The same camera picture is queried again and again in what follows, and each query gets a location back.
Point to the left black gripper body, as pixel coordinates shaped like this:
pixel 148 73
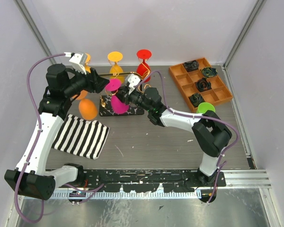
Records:
pixel 80 82

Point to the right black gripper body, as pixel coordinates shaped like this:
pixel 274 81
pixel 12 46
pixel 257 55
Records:
pixel 134 98

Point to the yellow plastic wine glass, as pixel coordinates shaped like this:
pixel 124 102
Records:
pixel 87 61

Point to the pink plastic wine glass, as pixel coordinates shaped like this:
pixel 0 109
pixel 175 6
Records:
pixel 117 106

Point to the gold wine glass rack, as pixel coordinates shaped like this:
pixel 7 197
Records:
pixel 110 105

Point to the orange plastic wine glass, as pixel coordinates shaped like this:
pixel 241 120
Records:
pixel 87 108

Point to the red plastic wine glass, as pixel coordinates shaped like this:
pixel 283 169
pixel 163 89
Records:
pixel 143 69

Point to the green plastic wine glass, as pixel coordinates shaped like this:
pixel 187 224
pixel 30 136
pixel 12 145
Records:
pixel 204 107

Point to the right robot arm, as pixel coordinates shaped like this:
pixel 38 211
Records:
pixel 211 134

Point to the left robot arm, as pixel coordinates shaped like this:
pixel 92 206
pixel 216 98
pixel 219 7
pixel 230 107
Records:
pixel 30 178

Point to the black white striped cloth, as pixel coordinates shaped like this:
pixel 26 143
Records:
pixel 81 137

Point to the dark rose bottom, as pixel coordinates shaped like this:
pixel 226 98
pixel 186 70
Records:
pixel 196 99

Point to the dark rose top left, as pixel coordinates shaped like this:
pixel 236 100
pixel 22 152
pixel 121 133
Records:
pixel 191 65

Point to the dark red rose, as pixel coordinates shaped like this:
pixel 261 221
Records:
pixel 203 85

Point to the dark green rose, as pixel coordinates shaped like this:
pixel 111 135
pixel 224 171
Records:
pixel 209 72

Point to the orange compartment tray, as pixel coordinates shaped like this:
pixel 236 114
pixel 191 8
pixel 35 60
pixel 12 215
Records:
pixel 185 81

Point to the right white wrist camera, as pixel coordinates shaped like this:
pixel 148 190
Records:
pixel 132 81

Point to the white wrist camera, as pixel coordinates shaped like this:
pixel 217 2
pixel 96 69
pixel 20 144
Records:
pixel 132 81
pixel 77 60

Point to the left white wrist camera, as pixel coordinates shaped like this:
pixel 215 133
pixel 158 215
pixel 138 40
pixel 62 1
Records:
pixel 77 60

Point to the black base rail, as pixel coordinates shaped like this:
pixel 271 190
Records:
pixel 142 180

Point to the white slotted cable duct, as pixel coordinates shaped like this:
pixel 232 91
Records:
pixel 160 194

